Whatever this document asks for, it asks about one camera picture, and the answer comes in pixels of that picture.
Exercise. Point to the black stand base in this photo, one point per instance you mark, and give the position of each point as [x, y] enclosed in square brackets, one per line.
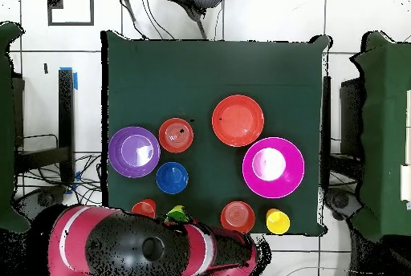
[45, 197]
[340, 200]

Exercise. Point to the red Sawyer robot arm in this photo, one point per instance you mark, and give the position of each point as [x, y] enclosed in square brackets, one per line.
[128, 247]

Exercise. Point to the blue tape strip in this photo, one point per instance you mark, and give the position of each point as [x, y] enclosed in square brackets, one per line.
[75, 81]

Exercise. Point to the small orange plastic bowl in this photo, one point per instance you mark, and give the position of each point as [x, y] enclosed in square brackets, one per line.
[237, 216]
[170, 142]

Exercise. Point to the large pink plastic bowl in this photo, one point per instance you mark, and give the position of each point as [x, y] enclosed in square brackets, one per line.
[289, 186]

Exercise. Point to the blue plastic bowl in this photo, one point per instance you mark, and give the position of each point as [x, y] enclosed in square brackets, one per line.
[167, 183]

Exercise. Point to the large orange plastic bowl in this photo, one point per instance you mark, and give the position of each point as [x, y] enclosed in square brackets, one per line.
[237, 122]

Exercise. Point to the purple plastic bowl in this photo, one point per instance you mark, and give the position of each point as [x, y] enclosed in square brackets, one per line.
[117, 160]

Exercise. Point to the dark green tablecloth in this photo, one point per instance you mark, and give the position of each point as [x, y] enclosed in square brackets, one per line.
[179, 73]
[6, 128]
[385, 128]

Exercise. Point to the black metal frame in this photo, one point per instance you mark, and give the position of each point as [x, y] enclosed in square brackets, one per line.
[65, 112]

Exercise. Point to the light orange plastic cup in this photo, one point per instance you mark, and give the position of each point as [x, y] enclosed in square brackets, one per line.
[270, 211]

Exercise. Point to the green plastic cup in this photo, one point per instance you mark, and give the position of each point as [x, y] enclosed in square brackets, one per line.
[176, 216]

